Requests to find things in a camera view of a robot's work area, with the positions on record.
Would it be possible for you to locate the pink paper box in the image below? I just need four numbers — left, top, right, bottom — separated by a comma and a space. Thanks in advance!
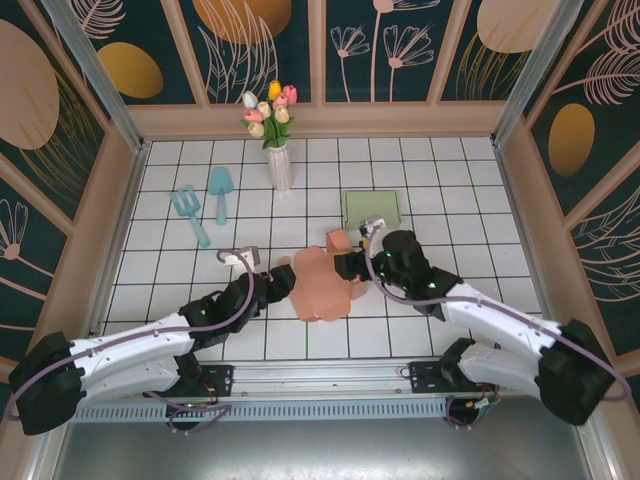
277, 227, 369, 325

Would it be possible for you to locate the green paper box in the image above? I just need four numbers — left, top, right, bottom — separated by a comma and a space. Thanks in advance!
342, 189, 404, 232

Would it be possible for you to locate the white ribbed vase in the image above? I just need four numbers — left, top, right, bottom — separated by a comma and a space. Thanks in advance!
267, 145, 293, 193

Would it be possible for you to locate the teal toy garden fork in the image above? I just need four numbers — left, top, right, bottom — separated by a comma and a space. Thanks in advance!
169, 184, 213, 250

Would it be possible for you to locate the teal toy garden trowel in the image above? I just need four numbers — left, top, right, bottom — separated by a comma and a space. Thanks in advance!
207, 166, 235, 226

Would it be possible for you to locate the artificial tulip bouquet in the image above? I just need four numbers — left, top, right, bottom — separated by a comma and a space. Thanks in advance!
241, 79, 299, 150

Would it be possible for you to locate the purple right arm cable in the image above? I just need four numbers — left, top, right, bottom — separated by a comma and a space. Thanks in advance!
364, 227, 631, 430

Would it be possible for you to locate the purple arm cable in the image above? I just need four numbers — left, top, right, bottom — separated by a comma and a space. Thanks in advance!
7, 248, 259, 437
364, 227, 631, 430

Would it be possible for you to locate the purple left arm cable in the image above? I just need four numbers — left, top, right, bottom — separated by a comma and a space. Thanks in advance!
7, 248, 259, 437

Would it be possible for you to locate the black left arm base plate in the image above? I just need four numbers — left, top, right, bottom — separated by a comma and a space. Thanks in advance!
194, 363, 236, 399

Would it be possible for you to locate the aluminium mounting rail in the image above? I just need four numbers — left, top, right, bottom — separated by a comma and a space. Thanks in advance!
47, 355, 594, 401

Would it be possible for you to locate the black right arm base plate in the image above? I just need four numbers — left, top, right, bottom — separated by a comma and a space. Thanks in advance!
408, 360, 501, 396

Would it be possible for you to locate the slotted grey cable duct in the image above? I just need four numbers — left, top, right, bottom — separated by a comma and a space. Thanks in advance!
67, 399, 451, 424

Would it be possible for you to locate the aluminium frame post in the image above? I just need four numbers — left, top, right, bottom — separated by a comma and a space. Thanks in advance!
42, 0, 151, 154
489, 0, 584, 146

